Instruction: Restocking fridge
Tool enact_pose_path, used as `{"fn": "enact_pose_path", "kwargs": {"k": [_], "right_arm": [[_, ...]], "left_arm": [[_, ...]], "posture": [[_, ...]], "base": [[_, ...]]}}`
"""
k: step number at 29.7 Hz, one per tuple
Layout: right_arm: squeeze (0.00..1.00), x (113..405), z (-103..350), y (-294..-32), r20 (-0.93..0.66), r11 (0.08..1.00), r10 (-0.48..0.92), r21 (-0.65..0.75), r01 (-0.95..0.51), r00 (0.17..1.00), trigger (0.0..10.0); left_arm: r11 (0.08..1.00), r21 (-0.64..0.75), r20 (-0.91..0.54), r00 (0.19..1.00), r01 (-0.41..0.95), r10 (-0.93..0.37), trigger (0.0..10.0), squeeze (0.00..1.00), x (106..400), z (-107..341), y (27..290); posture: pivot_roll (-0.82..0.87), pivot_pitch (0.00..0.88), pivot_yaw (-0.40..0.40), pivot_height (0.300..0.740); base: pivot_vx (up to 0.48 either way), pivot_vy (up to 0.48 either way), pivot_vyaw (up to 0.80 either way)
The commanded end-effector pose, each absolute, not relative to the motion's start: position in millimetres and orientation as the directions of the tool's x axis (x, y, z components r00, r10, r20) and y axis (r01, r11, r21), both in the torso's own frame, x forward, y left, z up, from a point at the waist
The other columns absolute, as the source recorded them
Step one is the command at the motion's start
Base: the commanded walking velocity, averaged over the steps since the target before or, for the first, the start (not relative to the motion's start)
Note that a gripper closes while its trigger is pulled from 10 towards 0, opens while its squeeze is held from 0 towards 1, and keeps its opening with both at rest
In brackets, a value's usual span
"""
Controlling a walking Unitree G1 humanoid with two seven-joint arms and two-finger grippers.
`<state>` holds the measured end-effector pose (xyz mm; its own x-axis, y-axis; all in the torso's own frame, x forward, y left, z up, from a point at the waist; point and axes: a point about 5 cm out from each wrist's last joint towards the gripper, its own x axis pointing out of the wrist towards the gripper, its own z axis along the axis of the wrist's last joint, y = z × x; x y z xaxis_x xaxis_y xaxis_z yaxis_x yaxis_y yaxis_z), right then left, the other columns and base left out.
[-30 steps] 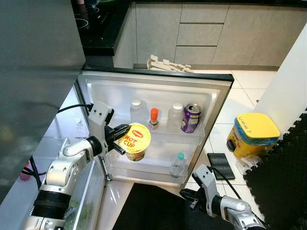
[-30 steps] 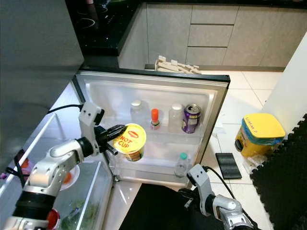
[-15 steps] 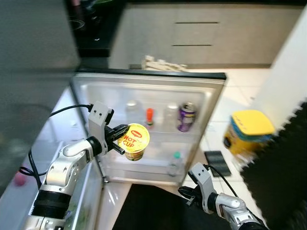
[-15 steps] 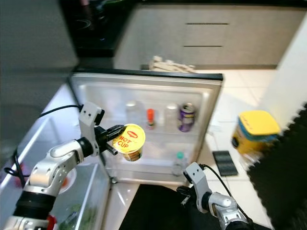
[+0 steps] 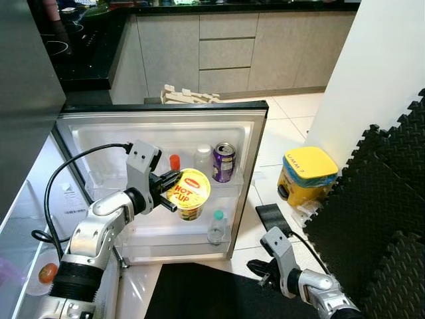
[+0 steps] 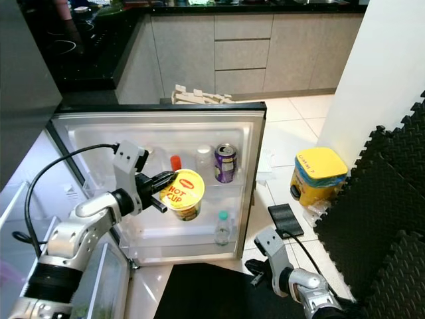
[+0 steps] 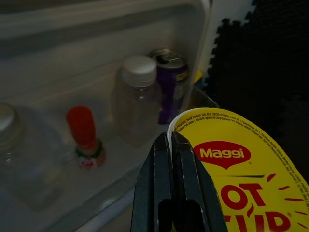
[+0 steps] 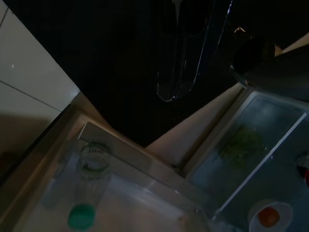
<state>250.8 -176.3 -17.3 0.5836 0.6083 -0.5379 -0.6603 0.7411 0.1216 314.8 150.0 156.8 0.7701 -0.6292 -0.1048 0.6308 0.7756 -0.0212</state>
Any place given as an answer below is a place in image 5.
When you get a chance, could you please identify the yellow instant noodle cup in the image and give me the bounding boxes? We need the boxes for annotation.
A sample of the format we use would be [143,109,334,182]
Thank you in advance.
[165,168,212,221]

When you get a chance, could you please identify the fridge door with shelves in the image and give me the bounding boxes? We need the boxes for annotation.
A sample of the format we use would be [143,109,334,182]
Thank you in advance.
[53,101,270,263]

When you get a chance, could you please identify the stainless steel fridge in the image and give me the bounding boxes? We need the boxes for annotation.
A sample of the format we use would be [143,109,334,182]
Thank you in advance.
[0,0,127,319]

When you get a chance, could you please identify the white translucent jar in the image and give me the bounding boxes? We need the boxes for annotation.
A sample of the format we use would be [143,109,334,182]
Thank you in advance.
[195,144,214,177]

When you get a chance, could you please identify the black ribbed flat device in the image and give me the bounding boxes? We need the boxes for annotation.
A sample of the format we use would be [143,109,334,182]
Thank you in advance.
[256,203,293,237]

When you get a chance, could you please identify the purple drink can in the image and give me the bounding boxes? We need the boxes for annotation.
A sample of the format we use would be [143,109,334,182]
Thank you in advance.
[212,142,236,183]

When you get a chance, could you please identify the green capped water bottle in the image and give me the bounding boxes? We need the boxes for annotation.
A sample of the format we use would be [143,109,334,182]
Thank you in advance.
[208,210,228,245]

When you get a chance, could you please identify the black floor mat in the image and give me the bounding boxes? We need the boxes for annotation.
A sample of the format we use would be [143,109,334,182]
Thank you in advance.
[145,263,313,319]

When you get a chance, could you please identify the pale wooden rack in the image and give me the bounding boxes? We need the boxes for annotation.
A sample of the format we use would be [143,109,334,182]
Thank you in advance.
[161,84,223,105]

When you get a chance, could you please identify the yellow lidded container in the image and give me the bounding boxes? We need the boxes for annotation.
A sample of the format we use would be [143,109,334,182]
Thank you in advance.
[278,146,339,208]

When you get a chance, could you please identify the black foam puzzle mats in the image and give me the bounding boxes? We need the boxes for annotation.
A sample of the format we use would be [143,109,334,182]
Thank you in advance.
[302,90,425,319]

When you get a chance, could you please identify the orange tomato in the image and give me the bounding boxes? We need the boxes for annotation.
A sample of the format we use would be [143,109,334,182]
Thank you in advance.
[40,264,58,282]

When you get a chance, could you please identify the black kitchen countertop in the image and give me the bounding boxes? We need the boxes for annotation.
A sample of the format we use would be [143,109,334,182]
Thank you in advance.
[30,0,363,92]

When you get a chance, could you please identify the grey kitchen cabinets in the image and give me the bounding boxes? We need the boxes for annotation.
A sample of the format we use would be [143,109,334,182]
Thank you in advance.
[110,12,359,105]

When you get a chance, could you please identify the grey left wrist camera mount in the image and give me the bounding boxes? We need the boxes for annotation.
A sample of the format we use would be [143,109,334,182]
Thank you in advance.
[126,140,162,193]

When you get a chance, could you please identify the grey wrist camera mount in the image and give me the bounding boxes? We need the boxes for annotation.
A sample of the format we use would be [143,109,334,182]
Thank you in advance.
[261,227,296,276]
[126,140,162,193]

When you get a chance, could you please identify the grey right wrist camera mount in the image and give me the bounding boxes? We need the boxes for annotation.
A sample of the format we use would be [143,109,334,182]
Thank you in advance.
[261,227,296,276]

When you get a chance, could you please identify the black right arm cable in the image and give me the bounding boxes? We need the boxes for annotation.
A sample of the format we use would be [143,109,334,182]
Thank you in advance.
[287,228,336,274]

